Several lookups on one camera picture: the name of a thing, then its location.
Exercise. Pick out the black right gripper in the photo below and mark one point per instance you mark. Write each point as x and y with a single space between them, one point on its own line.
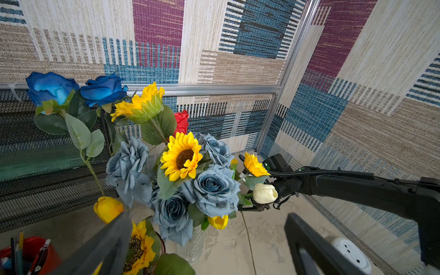
286 181

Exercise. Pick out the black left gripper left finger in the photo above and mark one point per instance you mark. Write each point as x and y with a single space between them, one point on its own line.
107 249

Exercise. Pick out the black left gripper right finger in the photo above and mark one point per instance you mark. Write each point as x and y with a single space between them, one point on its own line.
311 252

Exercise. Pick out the small yellow sunflower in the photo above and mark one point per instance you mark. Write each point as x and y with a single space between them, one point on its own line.
253 166

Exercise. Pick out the yellow sunflower bouquet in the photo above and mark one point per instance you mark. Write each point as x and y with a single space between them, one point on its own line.
182 157

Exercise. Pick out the tall yellow sunflower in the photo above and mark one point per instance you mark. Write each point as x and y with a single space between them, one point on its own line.
157 121

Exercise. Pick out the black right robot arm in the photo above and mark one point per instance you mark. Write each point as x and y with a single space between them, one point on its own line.
413 200

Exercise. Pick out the sunflower in dark vase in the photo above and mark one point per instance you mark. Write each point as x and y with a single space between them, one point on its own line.
144 250

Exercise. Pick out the clear glass vase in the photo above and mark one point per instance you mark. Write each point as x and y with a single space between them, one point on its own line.
194 247

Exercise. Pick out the white tulip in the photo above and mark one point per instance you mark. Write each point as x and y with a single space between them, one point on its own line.
264 193

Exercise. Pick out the yellow tulip bud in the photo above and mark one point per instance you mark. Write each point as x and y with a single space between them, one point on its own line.
108 208

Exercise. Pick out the white round puck device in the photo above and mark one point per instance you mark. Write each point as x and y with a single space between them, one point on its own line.
354 255

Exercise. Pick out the grey blue rose bouquet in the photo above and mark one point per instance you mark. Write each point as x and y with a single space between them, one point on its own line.
182 205

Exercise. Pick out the small yellow rosebud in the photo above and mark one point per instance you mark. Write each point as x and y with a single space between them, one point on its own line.
219 222

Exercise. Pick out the red pen cup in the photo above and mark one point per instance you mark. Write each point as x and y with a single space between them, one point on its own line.
38 256

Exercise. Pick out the black mesh shelf rack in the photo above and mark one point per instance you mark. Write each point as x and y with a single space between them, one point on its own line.
42 175

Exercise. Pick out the red rose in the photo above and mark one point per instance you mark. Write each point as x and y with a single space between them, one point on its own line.
182 122

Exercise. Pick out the blue rose pair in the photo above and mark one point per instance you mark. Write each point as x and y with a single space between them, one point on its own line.
51 86

